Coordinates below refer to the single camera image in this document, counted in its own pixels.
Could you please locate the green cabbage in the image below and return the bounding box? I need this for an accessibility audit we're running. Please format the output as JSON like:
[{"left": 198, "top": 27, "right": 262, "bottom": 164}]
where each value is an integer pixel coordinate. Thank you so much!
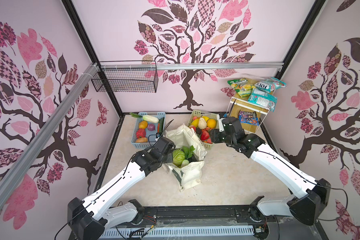
[{"left": 172, "top": 149, "right": 186, "bottom": 167}]

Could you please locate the cream canvas grocery bag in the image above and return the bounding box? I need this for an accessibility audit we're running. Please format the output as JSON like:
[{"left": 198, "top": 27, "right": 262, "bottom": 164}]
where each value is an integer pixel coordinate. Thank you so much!
[{"left": 165, "top": 125, "right": 207, "bottom": 192}]

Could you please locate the white daikon radish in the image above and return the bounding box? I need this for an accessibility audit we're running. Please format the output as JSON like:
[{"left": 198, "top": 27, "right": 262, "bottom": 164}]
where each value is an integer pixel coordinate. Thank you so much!
[{"left": 181, "top": 146, "right": 195, "bottom": 168}]

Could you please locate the red strawberry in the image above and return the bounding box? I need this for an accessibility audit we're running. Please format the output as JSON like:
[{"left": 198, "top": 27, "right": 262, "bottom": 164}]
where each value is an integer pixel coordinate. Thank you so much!
[{"left": 201, "top": 130, "right": 210, "bottom": 141}]

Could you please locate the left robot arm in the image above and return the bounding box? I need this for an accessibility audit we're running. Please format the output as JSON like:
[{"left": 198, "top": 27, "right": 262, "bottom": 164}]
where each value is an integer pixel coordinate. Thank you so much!
[{"left": 68, "top": 137, "right": 176, "bottom": 240}]

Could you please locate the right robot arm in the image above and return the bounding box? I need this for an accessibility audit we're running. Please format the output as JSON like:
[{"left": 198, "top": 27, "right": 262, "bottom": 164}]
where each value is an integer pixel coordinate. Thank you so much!
[{"left": 210, "top": 117, "right": 331, "bottom": 226}]

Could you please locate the green yellow snack bag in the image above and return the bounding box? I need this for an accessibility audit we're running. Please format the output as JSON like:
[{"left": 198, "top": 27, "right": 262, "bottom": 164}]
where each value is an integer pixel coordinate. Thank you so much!
[{"left": 227, "top": 79, "right": 256, "bottom": 98}]

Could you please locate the teal white snack bag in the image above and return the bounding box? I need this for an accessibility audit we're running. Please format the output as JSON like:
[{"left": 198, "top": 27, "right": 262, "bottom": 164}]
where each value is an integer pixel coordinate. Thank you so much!
[{"left": 255, "top": 77, "right": 287, "bottom": 93}]

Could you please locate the orange fruit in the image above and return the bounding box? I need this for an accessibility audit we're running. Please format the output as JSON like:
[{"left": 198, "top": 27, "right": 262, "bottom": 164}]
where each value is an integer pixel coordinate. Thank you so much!
[{"left": 207, "top": 119, "right": 217, "bottom": 129}]

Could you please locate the blue plastic vegetable basket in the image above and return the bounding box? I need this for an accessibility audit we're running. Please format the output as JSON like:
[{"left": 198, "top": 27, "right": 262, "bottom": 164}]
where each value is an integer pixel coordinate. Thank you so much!
[{"left": 131, "top": 112, "right": 166, "bottom": 149}]

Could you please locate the white wooden shelf rack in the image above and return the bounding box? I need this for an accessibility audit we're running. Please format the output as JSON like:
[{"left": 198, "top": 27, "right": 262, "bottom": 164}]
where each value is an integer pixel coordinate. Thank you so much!
[{"left": 223, "top": 78, "right": 277, "bottom": 133}]

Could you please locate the green cucumber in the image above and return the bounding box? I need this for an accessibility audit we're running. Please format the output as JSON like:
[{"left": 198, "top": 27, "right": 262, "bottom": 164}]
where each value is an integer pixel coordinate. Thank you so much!
[{"left": 158, "top": 117, "right": 165, "bottom": 133}]

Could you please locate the beige pear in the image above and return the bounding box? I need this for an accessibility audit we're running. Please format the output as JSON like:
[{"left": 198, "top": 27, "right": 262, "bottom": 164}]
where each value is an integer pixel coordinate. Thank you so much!
[{"left": 198, "top": 117, "right": 207, "bottom": 130}]

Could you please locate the green plastic fruit basket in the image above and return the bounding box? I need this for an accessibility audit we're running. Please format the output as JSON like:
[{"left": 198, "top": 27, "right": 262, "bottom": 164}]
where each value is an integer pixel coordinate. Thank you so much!
[{"left": 187, "top": 110, "right": 218, "bottom": 150}]

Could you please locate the yellow bell pepper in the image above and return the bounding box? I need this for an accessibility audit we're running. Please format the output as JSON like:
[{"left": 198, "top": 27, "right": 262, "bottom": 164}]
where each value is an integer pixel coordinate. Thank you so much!
[{"left": 138, "top": 121, "right": 149, "bottom": 129}]

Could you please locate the yellow banana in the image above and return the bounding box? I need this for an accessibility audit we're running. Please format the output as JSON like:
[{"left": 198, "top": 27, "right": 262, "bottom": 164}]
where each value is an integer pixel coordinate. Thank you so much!
[{"left": 191, "top": 119, "right": 199, "bottom": 128}]

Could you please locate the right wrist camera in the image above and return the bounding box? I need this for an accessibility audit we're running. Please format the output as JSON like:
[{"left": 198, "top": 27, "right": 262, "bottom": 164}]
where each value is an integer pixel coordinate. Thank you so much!
[{"left": 217, "top": 112, "right": 228, "bottom": 132}]

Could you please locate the black wire wall basket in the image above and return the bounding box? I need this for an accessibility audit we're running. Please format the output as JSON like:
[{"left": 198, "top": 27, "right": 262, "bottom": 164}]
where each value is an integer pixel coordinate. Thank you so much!
[{"left": 92, "top": 60, "right": 159, "bottom": 93}]

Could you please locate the white cable duct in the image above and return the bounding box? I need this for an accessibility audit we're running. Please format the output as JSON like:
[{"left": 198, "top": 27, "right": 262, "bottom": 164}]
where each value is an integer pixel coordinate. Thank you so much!
[{"left": 100, "top": 226, "right": 254, "bottom": 240}]

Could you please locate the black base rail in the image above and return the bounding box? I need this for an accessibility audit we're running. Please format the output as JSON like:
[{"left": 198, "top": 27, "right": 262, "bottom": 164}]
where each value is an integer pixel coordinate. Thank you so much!
[{"left": 66, "top": 203, "right": 329, "bottom": 240}]

